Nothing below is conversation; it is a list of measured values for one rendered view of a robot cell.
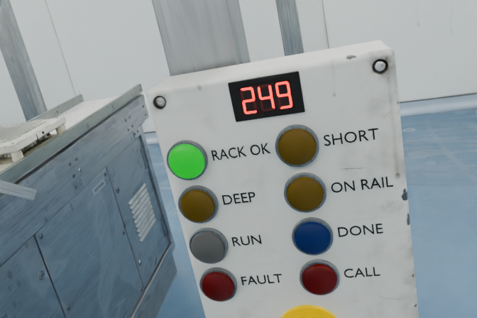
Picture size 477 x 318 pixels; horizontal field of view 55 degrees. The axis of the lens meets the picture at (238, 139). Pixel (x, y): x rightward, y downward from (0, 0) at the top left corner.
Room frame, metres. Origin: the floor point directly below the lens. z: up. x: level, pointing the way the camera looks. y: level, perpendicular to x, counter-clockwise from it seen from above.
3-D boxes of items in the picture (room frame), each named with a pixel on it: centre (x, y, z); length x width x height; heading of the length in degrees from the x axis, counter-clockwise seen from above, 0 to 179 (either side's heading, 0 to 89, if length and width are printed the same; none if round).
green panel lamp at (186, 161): (0.31, 0.04, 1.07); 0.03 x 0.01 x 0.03; 77
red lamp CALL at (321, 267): (0.29, -0.04, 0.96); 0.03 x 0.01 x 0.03; 77
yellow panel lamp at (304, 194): (0.29, -0.04, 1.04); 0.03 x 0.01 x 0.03; 77
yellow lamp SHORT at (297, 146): (0.29, -0.04, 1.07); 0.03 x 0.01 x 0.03; 77
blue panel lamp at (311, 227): (0.29, -0.04, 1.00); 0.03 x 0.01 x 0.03; 77
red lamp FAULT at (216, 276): (0.31, 0.04, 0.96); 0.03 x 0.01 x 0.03; 77
